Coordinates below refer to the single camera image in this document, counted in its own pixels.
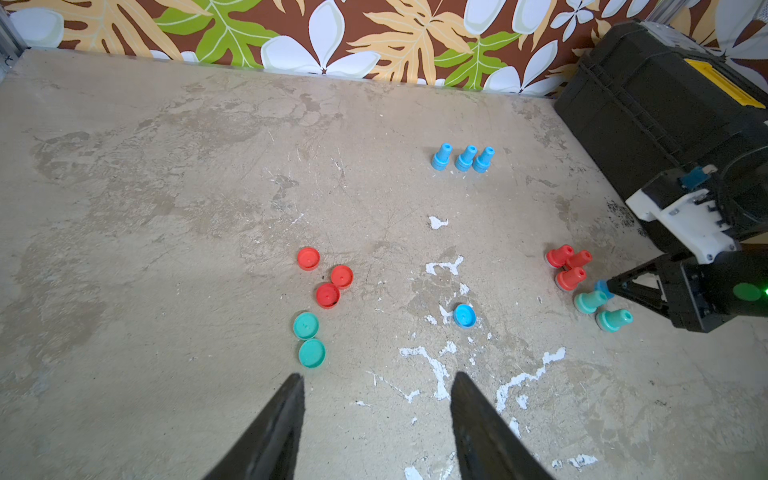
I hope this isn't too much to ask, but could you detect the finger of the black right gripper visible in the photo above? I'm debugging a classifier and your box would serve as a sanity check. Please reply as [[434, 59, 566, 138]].
[[606, 254, 670, 318]]

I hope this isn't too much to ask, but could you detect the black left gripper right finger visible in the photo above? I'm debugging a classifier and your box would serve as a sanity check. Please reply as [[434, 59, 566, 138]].
[[450, 371, 552, 480]]

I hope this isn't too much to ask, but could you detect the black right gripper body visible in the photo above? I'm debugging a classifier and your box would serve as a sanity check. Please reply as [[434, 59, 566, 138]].
[[662, 244, 767, 333]]

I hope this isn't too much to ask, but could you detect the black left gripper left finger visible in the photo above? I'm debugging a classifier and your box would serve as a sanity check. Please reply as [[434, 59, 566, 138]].
[[204, 373, 305, 480]]

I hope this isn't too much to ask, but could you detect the blue stamp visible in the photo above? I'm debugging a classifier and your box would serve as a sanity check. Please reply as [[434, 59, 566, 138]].
[[431, 143, 453, 171], [472, 147, 495, 173], [595, 280, 614, 300], [455, 145, 477, 172]]

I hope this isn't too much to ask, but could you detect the blue stamp cap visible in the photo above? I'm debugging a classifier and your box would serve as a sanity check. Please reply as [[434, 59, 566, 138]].
[[453, 303, 477, 329]]

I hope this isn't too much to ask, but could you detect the red cap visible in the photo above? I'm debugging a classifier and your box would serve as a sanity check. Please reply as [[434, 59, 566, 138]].
[[297, 247, 321, 271], [331, 264, 354, 290], [315, 283, 341, 309]]

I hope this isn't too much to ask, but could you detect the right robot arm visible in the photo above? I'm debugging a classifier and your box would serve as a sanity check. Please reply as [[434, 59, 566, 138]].
[[595, 146, 767, 333]]

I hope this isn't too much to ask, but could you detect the green stamp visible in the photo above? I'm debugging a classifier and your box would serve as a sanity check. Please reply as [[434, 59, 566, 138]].
[[596, 309, 634, 333], [574, 290, 609, 315]]

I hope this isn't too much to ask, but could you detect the red stamp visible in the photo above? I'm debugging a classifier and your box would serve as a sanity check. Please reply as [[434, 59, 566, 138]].
[[555, 267, 587, 292], [545, 244, 575, 269], [565, 250, 593, 269]]

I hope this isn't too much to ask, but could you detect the green cap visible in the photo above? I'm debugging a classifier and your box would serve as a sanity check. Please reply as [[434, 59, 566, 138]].
[[293, 312, 319, 341], [298, 338, 326, 369]]

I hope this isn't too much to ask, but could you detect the black toolbox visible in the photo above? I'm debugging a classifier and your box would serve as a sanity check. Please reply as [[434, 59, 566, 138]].
[[553, 20, 768, 253]]

